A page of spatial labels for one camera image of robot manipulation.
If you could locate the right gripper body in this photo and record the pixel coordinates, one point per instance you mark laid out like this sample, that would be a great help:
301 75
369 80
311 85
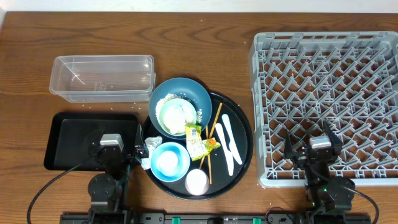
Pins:
300 157

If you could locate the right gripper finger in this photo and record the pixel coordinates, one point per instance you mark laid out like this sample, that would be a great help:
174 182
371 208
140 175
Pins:
288 152
336 143

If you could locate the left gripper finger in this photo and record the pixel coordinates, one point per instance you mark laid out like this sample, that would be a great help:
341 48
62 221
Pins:
94 138
139 143

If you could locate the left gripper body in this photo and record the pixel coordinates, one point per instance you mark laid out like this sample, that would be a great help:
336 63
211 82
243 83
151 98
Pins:
134 160

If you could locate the white tissue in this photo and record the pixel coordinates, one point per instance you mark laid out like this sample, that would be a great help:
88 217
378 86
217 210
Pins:
176 117

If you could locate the yellow green snack wrapper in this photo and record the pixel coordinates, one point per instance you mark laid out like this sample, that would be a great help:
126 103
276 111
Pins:
196 147

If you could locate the pink cup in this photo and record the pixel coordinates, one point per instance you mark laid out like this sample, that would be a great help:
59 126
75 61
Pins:
197 182

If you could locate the mint green bowl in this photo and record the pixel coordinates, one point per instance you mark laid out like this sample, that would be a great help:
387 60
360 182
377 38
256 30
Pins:
175 101

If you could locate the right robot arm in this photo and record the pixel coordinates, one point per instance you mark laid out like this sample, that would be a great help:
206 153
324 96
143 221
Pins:
331 196

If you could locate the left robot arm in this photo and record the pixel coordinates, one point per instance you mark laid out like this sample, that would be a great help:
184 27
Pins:
108 190

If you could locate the grey dishwasher rack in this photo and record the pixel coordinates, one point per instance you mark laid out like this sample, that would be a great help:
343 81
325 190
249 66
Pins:
348 79

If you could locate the crumpled silver white napkin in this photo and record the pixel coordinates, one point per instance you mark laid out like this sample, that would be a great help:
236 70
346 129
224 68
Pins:
151 143

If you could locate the black rectangular tray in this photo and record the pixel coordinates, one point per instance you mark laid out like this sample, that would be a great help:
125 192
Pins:
68 146

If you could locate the white small cup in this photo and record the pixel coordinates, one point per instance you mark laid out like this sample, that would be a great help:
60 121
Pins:
167 163

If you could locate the light blue saucer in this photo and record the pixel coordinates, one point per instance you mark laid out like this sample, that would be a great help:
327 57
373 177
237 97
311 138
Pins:
183 161

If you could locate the light blue plastic knife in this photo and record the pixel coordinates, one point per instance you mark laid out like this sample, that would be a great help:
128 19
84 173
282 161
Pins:
232 143

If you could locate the wooden chopstick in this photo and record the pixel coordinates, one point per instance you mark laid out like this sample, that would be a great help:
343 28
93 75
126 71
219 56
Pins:
209 168
211 134

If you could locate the clear plastic bin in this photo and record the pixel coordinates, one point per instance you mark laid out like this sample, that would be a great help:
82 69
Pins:
103 78

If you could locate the dark blue plate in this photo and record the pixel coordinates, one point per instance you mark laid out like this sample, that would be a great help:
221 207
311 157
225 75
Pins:
187 89

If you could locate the round black serving tray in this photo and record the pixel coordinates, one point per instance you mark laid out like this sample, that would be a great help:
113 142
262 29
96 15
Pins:
221 180

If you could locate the white plastic knife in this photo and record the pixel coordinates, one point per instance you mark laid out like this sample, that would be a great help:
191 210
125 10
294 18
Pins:
227 153

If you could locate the black mounting rail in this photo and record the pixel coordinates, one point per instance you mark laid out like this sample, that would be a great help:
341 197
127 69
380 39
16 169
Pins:
160 218

